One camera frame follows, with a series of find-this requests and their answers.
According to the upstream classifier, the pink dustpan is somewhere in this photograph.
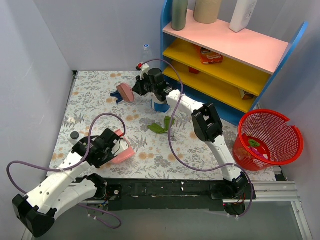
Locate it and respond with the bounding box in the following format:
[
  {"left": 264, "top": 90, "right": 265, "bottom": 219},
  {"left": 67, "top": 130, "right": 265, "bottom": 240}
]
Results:
[{"left": 111, "top": 129, "right": 135, "bottom": 164}]

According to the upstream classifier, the pink hand brush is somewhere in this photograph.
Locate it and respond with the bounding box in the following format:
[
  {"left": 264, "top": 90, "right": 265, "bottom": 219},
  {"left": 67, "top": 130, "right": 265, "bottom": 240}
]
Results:
[{"left": 116, "top": 83, "right": 135, "bottom": 103}]

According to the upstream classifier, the dark blue paper scrap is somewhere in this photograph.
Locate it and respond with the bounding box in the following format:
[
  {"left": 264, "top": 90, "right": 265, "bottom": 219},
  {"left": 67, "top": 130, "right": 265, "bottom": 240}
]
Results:
[{"left": 110, "top": 90, "right": 124, "bottom": 104}]

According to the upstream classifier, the small green paper scrap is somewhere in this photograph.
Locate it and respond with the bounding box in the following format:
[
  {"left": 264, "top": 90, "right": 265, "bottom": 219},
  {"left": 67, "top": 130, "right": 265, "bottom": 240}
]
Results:
[{"left": 164, "top": 116, "right": 175, "bottom": 132}]

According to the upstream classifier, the magenta paper scrap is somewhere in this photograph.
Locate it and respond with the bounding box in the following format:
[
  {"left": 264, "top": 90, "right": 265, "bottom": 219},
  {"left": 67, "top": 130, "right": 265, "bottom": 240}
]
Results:
[{"left": 249, "top": 146, "right": 268, "bottom": 160}]

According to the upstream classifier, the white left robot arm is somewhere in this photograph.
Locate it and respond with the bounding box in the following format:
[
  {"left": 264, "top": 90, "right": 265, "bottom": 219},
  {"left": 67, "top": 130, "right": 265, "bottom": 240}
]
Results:
[{"left": 12, "top": 129, "right": 129, "bottom": 238}]

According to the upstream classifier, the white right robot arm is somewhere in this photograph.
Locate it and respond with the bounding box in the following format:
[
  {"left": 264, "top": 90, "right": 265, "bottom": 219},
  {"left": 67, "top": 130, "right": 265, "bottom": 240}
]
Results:
[{"left": 132, "top": 68, "right": 254, "bottom": 200}]

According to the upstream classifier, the clear plastic water bottle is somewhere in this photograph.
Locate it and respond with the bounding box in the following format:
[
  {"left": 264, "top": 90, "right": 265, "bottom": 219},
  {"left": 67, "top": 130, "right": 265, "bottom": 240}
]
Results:
[{"left": 142, "top": 44, "right": 152, "bottom": 63}]

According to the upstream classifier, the white bottle black cap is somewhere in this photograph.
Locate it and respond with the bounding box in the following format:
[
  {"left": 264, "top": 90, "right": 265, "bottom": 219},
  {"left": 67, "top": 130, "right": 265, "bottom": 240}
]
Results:
[{"left": 67, "top": 131, "right": 85, "bottom": 146}]

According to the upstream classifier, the blue yellow pink shelf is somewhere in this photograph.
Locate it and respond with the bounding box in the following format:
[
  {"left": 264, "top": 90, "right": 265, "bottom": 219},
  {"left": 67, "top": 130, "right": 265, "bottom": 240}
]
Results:
[{"left": 160, "top": 0, "right": 308, "bottom": 125}]

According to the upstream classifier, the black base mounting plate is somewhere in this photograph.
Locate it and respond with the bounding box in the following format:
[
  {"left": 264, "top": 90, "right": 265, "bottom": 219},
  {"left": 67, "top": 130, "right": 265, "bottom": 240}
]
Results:
[{"left": 103, "top": 178, "right": 256, "bottom": 214}]

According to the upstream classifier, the orange snack packet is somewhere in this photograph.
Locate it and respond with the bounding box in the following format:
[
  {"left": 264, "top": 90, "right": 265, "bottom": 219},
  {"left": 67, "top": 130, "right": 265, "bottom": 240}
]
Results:
[{"left": 194, "top": 45, "right": 224, "bottom": 65}]

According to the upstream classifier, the grey green metal bottle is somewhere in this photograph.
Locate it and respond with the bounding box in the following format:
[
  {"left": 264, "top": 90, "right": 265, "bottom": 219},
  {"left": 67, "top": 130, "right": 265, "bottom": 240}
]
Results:
[{"left": 171, "top": 0, "right": 188, "bottom": 31}]

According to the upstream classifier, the beige cylinder container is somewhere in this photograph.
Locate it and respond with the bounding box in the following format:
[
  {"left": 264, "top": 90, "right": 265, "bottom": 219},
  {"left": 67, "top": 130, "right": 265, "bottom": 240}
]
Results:
[{"left": 193, "top": 0, "right": 222, "bottom": 24}]

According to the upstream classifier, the brown box lower shelf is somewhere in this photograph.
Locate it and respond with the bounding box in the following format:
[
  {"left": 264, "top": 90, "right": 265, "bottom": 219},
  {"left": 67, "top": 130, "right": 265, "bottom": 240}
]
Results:
[{"left": 238, "top": 88, "right": 256, "bottom": 100}]

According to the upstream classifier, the white detergent bottle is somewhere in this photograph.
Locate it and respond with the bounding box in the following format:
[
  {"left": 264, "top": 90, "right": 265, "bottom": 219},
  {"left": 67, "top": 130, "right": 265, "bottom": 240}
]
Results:
[{"left": 229, "top": 0, "right": 258, "bottom": 33}]

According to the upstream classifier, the red mesh waste basket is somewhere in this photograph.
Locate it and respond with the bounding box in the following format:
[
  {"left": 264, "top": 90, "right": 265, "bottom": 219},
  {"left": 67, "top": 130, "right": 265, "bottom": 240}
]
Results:
[{"left": 232, "top": 109, "right": 304, "bottom": 171}]

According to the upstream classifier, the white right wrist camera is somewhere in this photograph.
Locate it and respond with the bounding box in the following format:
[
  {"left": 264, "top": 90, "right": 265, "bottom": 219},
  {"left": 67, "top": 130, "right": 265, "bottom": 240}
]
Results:
[{"left": 135, "top": 62, "right": 150, "bottom": 81}]

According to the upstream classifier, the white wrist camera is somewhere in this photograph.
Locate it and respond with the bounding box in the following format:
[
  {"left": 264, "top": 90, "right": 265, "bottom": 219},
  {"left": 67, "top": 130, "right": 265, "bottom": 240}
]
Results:
[
  {"left": 135, "top": 62, "right": 150, "bottom": 81},
  {"left": 112, "top": 136, "right": 130, "bottom": 158}
]

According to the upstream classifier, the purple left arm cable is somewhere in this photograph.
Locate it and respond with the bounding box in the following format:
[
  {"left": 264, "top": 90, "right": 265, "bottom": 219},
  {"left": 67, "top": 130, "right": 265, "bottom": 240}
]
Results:
[{"left": 6, "top": 112, "right": 127, "bottom": 230}]

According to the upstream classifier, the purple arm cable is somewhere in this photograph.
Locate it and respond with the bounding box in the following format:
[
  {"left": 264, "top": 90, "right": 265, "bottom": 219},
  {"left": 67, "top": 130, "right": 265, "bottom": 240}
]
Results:
[
  {"left": 6, "top": 112, "right": 127, "bottom": 230},
  {"left": 142, "top": 58, "right": 255, "bottom": 218}
]

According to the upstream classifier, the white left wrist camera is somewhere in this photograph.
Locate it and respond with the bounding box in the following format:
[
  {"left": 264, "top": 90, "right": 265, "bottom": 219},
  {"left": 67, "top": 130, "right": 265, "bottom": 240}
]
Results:
[{"left": 112, "top": 136, "right": 130, "bottom": 158}]

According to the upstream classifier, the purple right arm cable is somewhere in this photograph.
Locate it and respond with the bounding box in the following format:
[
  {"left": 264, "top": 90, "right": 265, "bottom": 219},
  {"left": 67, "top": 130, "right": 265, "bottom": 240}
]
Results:
[{"left": 142, "top": 58, "right": 255, "bottom": 218}]

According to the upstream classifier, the aluminium frame rail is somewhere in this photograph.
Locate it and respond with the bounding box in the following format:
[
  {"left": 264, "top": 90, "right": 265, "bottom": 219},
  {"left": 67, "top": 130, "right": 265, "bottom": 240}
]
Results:
[{"left": 21, "top": 181, "right": 313, "bottom": 240}]

